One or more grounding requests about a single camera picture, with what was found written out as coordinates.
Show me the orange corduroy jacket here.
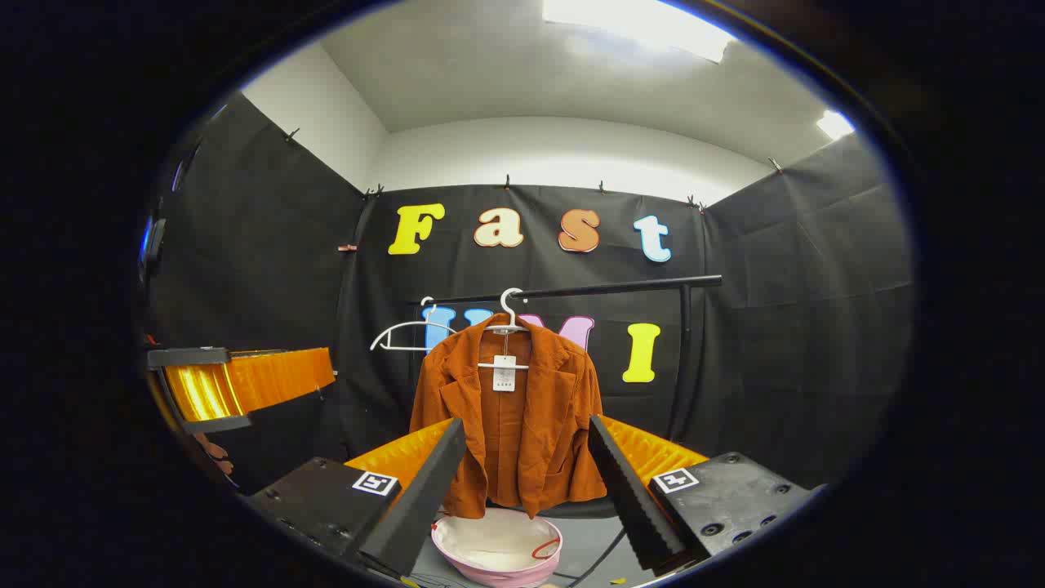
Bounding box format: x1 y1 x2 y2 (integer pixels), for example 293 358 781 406
409 314 608 520

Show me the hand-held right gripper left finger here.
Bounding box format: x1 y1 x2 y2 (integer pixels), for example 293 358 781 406
243 418 468 582

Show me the large ceiling light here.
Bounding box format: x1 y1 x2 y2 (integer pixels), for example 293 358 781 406
542 0 738 64

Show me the black cable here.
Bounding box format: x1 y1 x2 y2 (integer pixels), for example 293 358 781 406
569 529 628 588

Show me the black clothes rack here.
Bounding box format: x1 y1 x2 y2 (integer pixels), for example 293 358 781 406
412 275 724 442

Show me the white plastic hanger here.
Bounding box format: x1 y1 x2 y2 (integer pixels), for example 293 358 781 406
370 296 458 354
477 287 531 372

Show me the black backdrop cloth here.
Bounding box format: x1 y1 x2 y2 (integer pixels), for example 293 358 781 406
143 91 915 507

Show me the small ceiling light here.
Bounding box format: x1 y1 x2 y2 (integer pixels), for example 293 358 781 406
816 109 856 140

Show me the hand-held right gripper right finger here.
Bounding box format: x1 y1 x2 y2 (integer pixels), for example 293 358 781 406
588 414 821 572

